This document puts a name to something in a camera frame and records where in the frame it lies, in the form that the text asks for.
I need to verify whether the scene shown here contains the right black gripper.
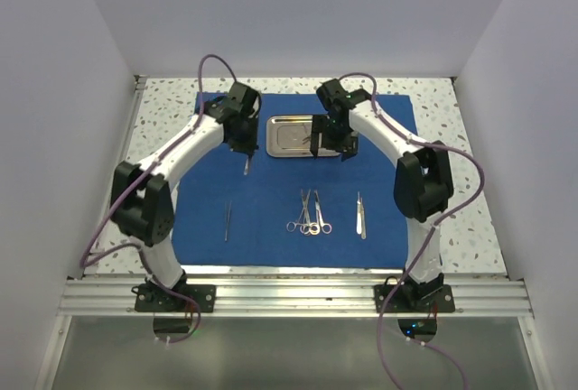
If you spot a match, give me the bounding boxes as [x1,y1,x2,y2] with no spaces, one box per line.
[311,115,359,162]

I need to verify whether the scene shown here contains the blue surgical cloth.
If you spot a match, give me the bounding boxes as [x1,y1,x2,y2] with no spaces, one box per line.
[169,91,442,270]

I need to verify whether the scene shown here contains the steel forceps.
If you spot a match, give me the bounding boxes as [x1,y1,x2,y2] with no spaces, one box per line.
[224,200,232,242]

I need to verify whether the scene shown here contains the steel scalpel handle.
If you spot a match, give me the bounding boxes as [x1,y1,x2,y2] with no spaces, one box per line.
[359,199,367,239]

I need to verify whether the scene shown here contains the steel hemostat clamp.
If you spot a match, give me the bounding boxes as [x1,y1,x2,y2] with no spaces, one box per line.
[285,206,303,232]

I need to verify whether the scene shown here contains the steel surgical scissors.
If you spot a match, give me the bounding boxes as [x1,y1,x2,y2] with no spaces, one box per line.
[314,190,332,235]

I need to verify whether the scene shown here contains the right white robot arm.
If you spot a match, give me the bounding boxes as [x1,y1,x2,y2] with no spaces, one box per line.
[310,97,454,311]

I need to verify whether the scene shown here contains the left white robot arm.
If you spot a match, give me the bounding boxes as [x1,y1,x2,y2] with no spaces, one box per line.
[110,113,258,311]

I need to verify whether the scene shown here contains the steel instrument tray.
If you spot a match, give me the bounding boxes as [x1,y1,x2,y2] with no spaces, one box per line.
[266,115,312,158]

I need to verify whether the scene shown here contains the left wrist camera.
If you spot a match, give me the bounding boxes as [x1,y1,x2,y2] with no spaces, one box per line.
[224,82,261,117]

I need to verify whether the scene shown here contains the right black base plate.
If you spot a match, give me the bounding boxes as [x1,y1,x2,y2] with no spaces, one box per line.
[373,274,456,313]

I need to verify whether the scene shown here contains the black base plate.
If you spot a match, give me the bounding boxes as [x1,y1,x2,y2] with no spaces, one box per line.
[373,274,456,313]
[131,283,217,313]

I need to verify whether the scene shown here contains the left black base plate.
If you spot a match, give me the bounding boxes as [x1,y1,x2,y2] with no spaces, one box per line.
[131,283,217,313]

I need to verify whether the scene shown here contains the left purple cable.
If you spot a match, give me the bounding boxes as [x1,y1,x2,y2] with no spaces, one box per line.
[79,53,238,346]

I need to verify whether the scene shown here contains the aluminium front rail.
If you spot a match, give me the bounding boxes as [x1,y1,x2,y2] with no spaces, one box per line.
[57,273,534,318]

